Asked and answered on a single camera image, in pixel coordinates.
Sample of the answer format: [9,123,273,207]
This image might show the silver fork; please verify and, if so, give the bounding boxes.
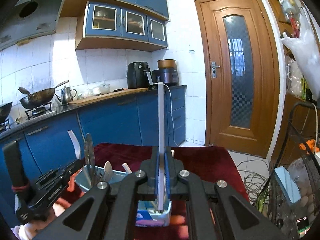
[84,133,95,186]

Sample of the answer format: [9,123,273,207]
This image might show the wooden chopstick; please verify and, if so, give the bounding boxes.
[158,82,165,213]

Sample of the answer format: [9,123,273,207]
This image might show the blue lower kitchen cabinets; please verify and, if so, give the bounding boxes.
[0,84,188,228]

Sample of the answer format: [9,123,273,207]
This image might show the person's left hand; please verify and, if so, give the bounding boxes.
[11,207,56,240]

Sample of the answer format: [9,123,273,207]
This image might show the light blue utensil caddy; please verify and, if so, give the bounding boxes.
[75,170,172,227]

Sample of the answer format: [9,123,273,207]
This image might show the silver spoon in caddy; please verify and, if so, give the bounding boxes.
[102,161,113,182]

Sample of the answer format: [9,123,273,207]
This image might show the red floral blanket tablecloth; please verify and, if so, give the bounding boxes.
[53,143,248,239]

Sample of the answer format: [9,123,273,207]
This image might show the gas stove burner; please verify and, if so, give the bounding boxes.
[25,102,52,120]

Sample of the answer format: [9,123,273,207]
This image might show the wooden cutting board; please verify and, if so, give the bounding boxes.
[69,88,148,106]

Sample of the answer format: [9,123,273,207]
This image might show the black wok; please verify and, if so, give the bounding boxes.
[18,80,69,109]

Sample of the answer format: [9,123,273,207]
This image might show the dark rice cooker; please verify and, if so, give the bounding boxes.
[152,68,179,86]

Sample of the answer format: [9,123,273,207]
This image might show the black air fryer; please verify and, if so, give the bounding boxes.
[127,61,153,89]

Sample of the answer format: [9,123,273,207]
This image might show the light blue plastic container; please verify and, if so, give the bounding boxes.
[274,166,301,206]

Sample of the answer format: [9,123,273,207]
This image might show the steel kettle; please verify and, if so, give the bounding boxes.
[55,86,77,105]

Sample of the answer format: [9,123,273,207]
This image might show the brown pot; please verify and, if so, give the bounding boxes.
[157,59,176,69]

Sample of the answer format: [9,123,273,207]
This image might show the wooden door with glass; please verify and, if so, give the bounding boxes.
[195,0,280,158]

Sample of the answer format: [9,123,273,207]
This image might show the wooden corner shelf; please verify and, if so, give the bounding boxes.
[267,0,319,164]

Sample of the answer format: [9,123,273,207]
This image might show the white plastic bag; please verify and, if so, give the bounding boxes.
[280,7,320,100]

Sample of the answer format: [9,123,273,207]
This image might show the grey range hood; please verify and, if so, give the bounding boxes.
[1,0,65,50]

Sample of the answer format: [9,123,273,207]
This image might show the white power cable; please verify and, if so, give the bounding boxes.
[162,83,180,147]

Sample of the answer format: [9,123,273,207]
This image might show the coiled cables on floor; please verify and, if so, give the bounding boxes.
[236,159,272,203]

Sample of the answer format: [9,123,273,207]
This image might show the black wire rack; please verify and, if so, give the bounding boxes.
[254,102,319,239]

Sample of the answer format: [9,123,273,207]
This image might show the silver door handle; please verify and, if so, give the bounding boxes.
[211,61,220,78]

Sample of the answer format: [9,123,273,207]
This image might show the blue upper wall cabinet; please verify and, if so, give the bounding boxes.
[60,0,169,51]

